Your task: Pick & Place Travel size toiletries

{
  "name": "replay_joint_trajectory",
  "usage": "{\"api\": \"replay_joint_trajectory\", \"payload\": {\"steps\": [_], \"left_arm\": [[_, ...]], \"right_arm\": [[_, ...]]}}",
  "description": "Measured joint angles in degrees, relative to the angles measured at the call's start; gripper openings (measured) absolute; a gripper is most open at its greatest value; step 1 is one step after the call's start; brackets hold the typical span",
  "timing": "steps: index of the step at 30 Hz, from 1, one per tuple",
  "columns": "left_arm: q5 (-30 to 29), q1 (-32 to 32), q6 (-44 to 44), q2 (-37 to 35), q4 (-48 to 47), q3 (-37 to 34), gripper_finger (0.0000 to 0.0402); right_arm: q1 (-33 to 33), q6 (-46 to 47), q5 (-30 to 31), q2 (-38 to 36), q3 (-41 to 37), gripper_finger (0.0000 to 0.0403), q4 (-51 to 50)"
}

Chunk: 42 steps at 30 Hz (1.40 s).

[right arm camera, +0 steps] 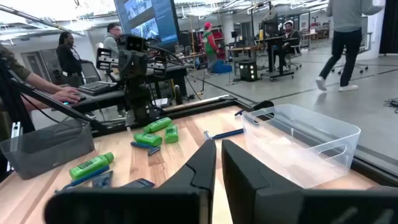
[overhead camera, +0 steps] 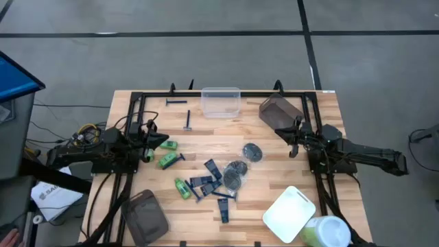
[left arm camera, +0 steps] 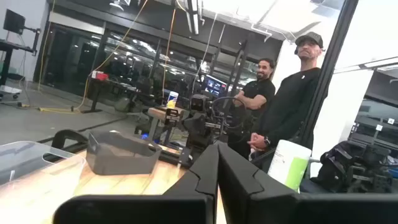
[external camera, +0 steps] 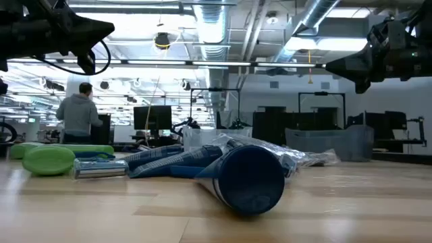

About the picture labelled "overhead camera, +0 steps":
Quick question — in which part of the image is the black floor cable loop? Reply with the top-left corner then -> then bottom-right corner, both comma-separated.
407,127 -> 439,173

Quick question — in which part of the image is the yellow cable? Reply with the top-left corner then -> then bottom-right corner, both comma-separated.
77,122 -> 102,145

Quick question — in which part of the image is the green canister with white lid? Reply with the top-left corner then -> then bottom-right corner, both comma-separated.
299,215 -> 353,247

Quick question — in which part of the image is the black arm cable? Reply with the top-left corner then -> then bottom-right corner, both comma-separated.
112,110 -> 159,130

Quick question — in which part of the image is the white printed paper sheet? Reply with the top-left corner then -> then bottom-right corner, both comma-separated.
29,166 -> 85,222

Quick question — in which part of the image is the person's hand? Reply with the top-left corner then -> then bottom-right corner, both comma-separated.
0,228 -> 25,247

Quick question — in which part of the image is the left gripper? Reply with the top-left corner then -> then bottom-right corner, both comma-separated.
128,119 -> 170,163

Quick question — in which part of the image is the grey equipment cart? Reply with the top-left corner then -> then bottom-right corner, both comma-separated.
0,92 -> 37,181

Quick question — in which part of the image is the black stand beam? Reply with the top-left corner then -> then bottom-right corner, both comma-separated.
19,159 -> 93,195

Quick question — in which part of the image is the black metal table frame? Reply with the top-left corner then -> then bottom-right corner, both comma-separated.
80,79 -> 375,247

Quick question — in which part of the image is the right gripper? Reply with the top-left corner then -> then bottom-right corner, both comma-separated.
274,116 -> 315,158

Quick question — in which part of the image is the monitor with blue screen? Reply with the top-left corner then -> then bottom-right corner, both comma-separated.
0,50 -> 47,104

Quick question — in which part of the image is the clear plastic container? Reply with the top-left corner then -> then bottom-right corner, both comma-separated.
200,86 -> 241,119

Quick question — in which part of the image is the dark translucent plastic container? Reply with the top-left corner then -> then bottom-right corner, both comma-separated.
258,92 -> 305,131
120,189 -> 169,247

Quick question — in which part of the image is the white plastic tray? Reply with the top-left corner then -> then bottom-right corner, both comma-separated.
262,185 -> 317,244

